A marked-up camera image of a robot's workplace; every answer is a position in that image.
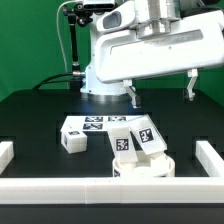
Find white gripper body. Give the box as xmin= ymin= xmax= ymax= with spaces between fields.
xmin=95 ymin=10 xmax=224 ymax=83

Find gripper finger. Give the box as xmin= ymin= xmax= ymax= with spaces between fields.
xmin=185 ymin=69 xmax=198 ymax=101
xmin=123 ymin=80 xmax=141 ymax=108

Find white round stool seat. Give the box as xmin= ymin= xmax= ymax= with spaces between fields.
xmin=112 ymin=151 xmax=175 ymax=178

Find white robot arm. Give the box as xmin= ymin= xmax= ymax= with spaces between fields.
xmin=81 ymin=0 xmax=224 ymax=107

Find white sheet with tags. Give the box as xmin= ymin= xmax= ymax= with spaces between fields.
xmin=61 ymin=115 xmax=137 ymax=132

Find white left fence block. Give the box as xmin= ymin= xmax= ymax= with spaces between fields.
xmin=0 ymin=141 xmax=14 ymax=175

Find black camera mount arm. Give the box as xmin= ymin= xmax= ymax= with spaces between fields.
xmin=63 ymin=3 xmax=93 ymax=91

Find overhead camera bar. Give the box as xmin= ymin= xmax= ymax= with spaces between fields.
xmin=83 ymin=0 xmax=115 ymax=10

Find black cables on table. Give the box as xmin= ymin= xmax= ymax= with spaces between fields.
xmin=32 ymin=72 xmax=83 ymax=90

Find white front fence rail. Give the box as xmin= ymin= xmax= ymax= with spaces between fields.
xmin=0 ymin=177 xmax=224 ymax=204

